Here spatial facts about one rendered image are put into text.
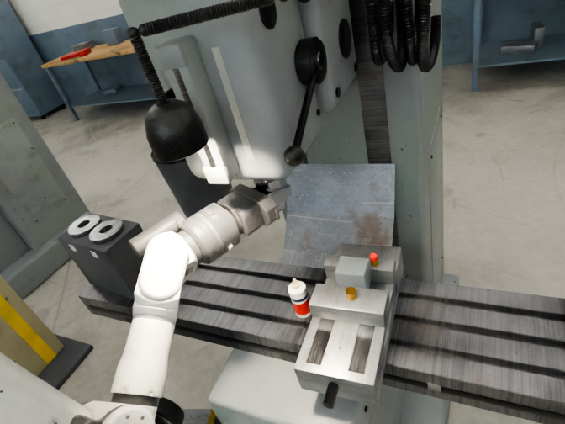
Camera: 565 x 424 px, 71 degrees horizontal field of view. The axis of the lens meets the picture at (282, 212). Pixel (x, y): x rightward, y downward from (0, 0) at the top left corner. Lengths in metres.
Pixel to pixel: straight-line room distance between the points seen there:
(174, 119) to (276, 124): 0.16
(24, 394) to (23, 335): 1.98
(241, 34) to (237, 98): 0.09
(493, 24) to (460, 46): 0.35
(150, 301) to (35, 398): 0.18
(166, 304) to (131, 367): 0.10
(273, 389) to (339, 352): 0.23
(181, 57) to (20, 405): 0.44
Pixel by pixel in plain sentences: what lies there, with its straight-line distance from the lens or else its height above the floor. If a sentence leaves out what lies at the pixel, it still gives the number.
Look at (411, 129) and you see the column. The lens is 1.04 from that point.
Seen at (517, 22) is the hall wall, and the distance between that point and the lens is 4.91.
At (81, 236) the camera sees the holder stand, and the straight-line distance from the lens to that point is 1.20.
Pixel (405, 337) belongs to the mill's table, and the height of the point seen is 0.91.
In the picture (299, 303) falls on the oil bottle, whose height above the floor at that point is 0.97.
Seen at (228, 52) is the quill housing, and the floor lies 1.52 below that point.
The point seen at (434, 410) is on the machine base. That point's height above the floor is 0.20.
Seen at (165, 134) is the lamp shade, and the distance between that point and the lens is 0.50.
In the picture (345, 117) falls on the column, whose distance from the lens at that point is 1.06.
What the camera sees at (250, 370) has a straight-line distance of 1.00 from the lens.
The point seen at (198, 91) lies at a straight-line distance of 0.57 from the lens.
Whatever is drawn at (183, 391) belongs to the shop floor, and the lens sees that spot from 2.13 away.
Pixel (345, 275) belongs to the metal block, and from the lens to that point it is 0.81.
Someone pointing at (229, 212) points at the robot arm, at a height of 1.26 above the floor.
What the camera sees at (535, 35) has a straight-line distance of 4.48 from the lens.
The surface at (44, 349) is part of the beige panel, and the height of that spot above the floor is 0.12.
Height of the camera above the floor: 1.63
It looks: 34 degrees down
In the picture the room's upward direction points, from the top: 17 degrees counter-clockwise
